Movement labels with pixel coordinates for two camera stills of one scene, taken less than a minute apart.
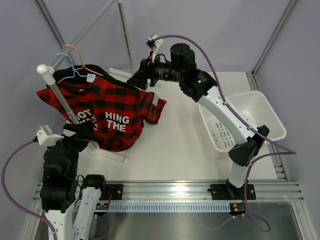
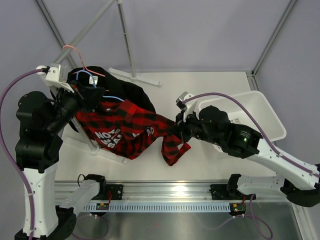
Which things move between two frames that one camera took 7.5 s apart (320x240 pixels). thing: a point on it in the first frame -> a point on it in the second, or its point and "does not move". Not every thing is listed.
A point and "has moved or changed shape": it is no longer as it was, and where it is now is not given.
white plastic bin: (252, 106) does not move
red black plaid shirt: (117, 114) has moved or changed shape
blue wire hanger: (74, 71) -> (107, 96)
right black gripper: (139, 80) -> (182, 126)
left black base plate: (116, 191) does not move
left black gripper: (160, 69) -> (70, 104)
